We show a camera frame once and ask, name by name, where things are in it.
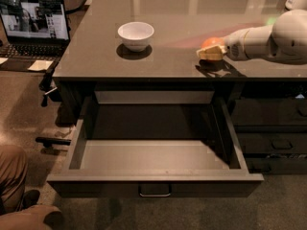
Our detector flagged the orange fruit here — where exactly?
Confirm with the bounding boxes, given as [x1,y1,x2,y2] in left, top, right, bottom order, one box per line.
[201,37,224,48]

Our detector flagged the white paper note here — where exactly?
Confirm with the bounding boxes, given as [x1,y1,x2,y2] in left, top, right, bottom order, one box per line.
[28,60,52,71]

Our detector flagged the black open laptop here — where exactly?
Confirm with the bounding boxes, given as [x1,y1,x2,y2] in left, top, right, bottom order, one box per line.
[0,0,70,60]

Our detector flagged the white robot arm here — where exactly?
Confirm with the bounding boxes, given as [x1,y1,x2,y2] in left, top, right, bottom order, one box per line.
[197,10,307,64]

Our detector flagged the white ceramic bowl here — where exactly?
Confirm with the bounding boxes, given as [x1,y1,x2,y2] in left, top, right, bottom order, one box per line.
[117,22,154,52]

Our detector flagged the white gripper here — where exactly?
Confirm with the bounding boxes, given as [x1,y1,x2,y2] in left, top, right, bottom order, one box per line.
[197,29,249,61]

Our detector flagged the dark lower side drawers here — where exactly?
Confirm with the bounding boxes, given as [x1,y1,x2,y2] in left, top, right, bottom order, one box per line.
[228,81,307,174]

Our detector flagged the person's brown trouser legs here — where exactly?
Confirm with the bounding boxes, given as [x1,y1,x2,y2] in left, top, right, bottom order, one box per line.
[0,145,64,230]

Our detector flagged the metal drawer handle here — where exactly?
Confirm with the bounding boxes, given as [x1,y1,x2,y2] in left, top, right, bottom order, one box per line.
[138,184,172,197]

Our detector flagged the open dark top drawer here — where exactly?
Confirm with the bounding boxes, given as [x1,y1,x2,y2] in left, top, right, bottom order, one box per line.
[47,97,264,197]

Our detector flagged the black shoe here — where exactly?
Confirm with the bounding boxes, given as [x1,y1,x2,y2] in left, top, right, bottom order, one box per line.
[23,190,40,209]

